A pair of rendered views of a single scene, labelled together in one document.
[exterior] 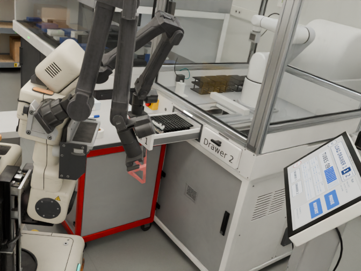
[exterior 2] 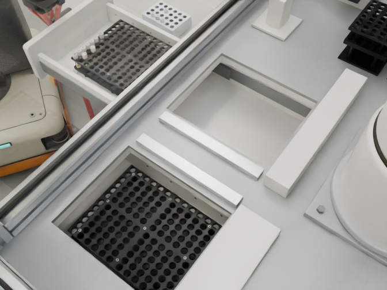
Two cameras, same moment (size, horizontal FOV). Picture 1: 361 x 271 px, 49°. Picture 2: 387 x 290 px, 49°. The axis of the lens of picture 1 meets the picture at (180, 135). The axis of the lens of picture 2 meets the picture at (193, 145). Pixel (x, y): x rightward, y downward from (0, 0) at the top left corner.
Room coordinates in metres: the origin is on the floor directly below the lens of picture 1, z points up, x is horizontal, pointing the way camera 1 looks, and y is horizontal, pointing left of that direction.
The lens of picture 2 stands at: (2.05, -0.69, 1.62)
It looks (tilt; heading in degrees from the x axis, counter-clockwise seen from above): 56 degrees down; 79
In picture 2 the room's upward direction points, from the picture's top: 1 degrees counter-clockwise
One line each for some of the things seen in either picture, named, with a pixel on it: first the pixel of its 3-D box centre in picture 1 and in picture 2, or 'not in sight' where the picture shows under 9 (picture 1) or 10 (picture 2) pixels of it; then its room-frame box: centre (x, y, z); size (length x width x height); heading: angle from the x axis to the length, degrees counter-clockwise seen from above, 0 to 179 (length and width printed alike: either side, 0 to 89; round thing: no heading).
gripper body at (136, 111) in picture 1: (136, 109); not in sight; (1.87, 0.24, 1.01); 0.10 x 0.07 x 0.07; 130
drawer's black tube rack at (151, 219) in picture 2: not in sight; (146, 235); (2.02, -0.37, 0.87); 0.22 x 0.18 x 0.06; 131
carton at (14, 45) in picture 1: (27, 49); not in sight; (5.26, 2.29, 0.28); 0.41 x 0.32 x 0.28; 128
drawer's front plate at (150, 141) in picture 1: (137, 129); not in sight; (1.92, 0.23, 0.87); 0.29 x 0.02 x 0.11; 41
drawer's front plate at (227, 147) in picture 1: (219, 147); not in sight; (1.89, -0.22, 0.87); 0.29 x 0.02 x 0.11; 41
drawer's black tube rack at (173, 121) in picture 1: (167, 126); not in sight; (2.05, 0.08, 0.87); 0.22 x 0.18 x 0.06; 131
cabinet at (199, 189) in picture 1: (231, 180); not in sight; (2.41, -0.41, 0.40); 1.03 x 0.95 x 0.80; 41
